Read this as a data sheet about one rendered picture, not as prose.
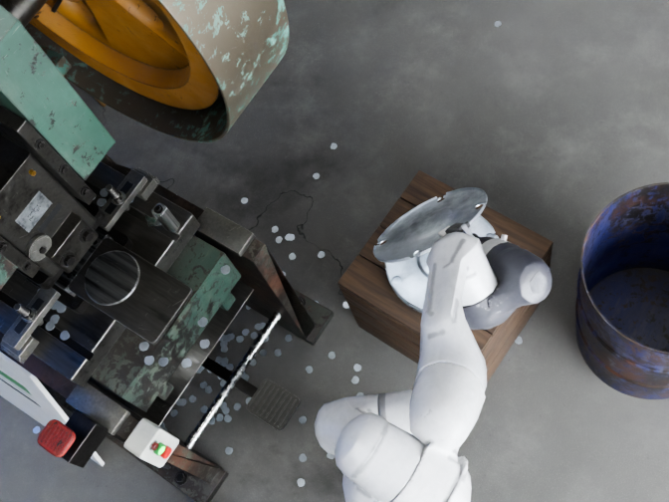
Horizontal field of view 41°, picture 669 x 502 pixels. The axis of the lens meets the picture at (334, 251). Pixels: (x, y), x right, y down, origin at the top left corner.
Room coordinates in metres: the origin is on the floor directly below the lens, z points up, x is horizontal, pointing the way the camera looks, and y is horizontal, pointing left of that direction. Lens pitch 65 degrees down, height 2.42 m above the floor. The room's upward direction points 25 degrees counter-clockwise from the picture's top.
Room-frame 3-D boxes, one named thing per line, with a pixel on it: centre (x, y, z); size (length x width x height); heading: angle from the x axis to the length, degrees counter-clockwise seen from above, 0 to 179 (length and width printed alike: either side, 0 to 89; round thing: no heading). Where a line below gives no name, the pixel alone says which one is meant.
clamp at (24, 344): (0.95, 0.67, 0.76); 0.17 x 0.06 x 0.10; 124
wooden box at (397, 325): (0.83, -0.24, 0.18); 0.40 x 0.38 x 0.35; 32
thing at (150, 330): (0.90, 0.43, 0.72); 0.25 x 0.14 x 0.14; 34
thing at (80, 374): (1.05, 0.53, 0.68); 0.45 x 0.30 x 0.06; 124
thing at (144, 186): (1.14, 0.39, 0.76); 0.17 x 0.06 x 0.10; 124
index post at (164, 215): (1.04, 0.31, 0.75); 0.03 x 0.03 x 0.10; 34
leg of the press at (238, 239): (1.31, 0.38, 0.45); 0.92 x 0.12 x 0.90; 34
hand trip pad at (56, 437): (0.67, 0.67, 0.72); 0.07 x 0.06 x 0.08; 34
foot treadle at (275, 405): (0.93, 0.45, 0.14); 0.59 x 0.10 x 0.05; 34
